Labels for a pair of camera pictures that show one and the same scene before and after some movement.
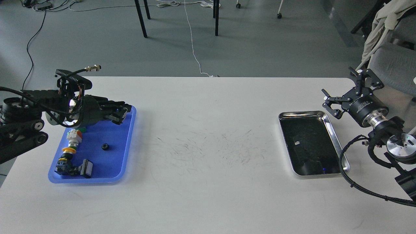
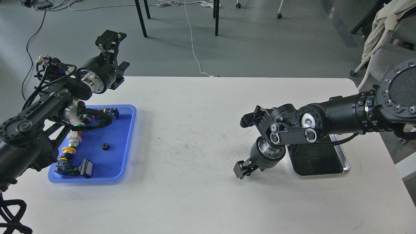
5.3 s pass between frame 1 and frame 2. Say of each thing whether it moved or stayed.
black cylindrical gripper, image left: moved
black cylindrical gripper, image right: moved
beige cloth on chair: stayed
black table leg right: stayed
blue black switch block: stayed
